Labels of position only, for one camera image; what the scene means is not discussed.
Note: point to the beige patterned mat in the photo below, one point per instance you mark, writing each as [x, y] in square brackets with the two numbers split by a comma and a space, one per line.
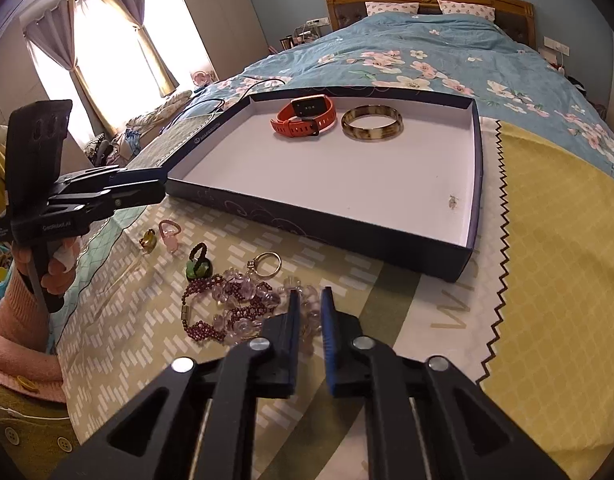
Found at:
[127, 320]

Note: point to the tortoiseshell bangle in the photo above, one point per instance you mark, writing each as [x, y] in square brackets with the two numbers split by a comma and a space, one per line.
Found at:
[371, 136]

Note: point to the dark blue shallow box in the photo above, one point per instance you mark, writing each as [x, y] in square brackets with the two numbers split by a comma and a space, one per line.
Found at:
[337, 175]

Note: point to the white dotted pillow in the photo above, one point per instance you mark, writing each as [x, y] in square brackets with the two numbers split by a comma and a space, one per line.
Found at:
[467, 10]
[392, 8]

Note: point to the purple and yellow curtain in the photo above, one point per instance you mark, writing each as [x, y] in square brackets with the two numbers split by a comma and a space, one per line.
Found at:
[132, 5]
[52, 40]

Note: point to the white wall socket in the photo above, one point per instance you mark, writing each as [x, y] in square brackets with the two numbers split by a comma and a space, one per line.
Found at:
[557, 46]

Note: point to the orange smartwatch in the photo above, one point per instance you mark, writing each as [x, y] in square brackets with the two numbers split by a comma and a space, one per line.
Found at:
[283, 128]

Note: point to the yellow zigzag-edged cloth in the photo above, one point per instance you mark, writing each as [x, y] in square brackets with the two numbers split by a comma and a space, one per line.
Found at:
[552, 260]

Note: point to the pink round object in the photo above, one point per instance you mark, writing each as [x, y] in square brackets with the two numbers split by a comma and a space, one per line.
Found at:
[203, 78]

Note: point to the person's left hand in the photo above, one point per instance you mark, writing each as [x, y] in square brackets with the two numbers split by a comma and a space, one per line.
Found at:
[63, 277]

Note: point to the bedside clutter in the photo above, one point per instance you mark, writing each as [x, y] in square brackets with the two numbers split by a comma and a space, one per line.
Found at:
[302, 35]

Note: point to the thin pale stick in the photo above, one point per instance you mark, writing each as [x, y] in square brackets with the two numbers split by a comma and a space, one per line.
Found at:
[124, 275]

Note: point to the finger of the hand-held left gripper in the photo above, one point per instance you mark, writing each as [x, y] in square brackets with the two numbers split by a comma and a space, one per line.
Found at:
[137, 178]
[137, 198]

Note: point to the pile of clothes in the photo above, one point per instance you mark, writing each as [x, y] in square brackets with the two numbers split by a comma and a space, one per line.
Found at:
[147, 115]

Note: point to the person's left forearm pink sleeve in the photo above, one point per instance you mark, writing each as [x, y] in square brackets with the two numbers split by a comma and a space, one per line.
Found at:
[17, 340]

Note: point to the blue floral blanket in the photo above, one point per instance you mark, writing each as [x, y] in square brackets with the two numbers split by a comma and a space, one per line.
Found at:
[387, 45]

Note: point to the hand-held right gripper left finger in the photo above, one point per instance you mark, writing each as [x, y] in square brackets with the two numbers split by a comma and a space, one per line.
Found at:
[294, 325]

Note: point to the olive green garment yellow buttons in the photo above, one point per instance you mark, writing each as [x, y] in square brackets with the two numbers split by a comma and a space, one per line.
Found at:
[32, 425]

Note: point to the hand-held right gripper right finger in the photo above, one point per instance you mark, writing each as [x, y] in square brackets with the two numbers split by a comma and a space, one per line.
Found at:
[329, 330]

